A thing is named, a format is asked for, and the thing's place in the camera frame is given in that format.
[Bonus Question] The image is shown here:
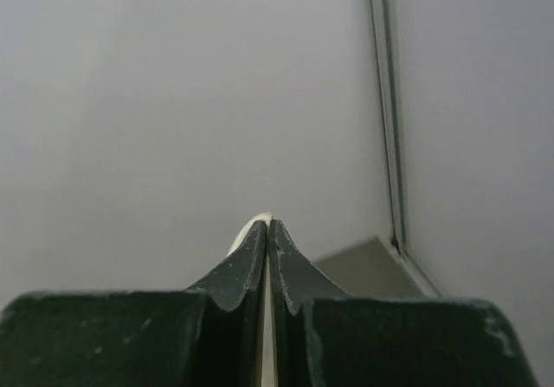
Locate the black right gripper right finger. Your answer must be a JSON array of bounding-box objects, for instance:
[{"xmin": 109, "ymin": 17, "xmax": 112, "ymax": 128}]
[{"xmin": 267, "ymin": 220, "xmax": 537, "ymax": 386}]

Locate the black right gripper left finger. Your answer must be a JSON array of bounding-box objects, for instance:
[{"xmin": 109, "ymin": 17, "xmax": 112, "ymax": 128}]
[{"xmin": 1, "ymin": 220, "xmax": 267, "ymax": 386}]

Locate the white t shirt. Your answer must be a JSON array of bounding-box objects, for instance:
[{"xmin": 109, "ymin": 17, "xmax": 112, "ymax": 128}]
[{"xmin": 227, "ymin": 212, "xmax": 278, "ymax": 387}]

